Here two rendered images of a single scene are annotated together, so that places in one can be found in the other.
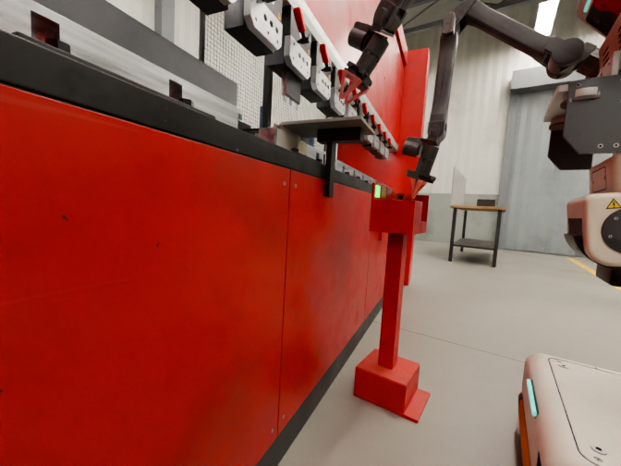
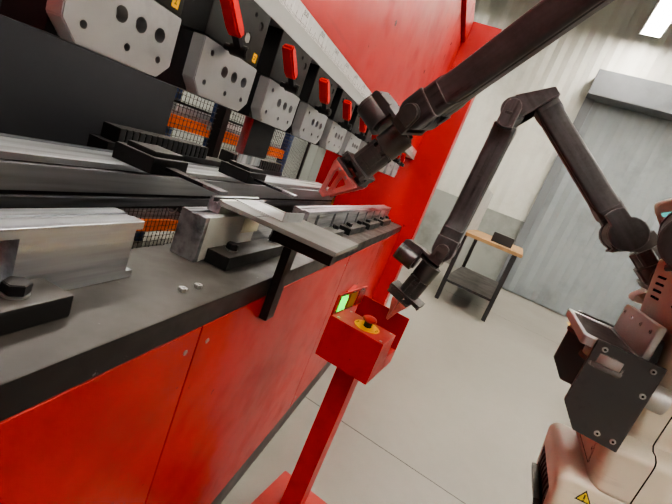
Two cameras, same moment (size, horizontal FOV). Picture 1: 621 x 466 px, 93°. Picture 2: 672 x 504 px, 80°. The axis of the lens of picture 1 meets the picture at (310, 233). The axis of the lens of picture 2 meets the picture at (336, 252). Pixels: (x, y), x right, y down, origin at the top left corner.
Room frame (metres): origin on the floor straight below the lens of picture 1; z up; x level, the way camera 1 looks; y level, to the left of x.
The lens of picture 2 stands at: (0.12, 0.02, 1.16)
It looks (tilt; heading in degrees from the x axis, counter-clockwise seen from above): 12 degrees down; 349
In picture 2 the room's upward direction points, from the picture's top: 21 degrees clockwise
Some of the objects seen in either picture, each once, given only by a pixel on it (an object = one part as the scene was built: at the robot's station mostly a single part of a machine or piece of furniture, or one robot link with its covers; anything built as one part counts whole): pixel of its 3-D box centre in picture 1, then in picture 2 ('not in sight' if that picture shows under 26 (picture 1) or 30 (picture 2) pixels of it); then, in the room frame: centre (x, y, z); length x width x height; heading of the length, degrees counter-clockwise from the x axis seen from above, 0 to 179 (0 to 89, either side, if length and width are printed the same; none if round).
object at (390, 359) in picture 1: (392, 299); (321, 435); (1.14, -0.34, 0.39); 0.06 x 0.06 x 0.54; 56
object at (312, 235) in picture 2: (329, 128); (293, 225); (0.98, -0.04, 1.00); 0.26 x 0.18 x 0.01; 66
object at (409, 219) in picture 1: (400, 208); (366, 330); (1.14, -0.34, 0.75); 0.20 x 0.16 x 0.18; 146
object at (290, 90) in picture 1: (291, 91); (254, 143); (1.04, 0.09, 1.13); 0.10 x 0.02 x 0.10; 156
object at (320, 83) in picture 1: (314, 74); (304, 103); (1.20, 0.02, 1.26); 0.15 x 0.09 x 0.17; 156
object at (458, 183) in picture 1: (480, 215); (490, 250); (5.21, -2.98, 0.75); 1.80 x 0.75 x 1.50; 147
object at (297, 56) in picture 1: (290, 48); (269, 80); (1.02, 0.10, 1.26); 0.15 x 0.09 x 0.17; 156
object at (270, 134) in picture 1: (295, 154); (239, 228); (1.09, 0.07, 0.92); 0.39 x 0.06 x 0.10; 156
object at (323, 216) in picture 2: (370, 185); (357, 215); (2.20, -0.42, 0.92); 1.68 x 0.06 x 0.10; 156
